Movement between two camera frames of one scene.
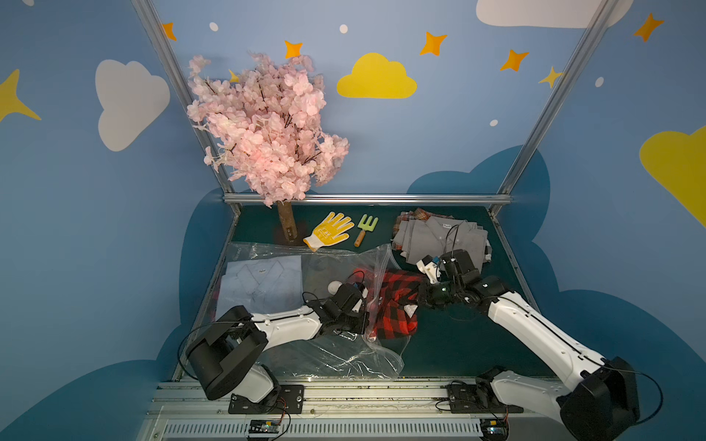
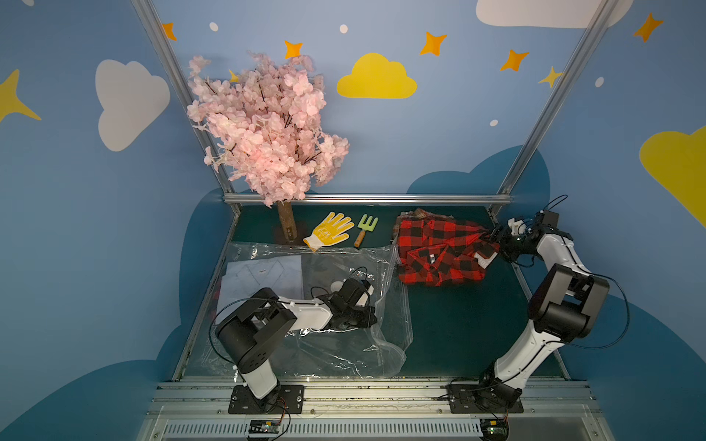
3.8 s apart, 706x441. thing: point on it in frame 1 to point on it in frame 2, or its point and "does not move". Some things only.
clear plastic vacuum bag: (280, 275) does not move
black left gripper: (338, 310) does not move
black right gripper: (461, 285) to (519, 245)
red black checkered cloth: (388, 292) to (438, 249)
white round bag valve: (334, 286) does not move
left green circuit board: (264, 426) does not move
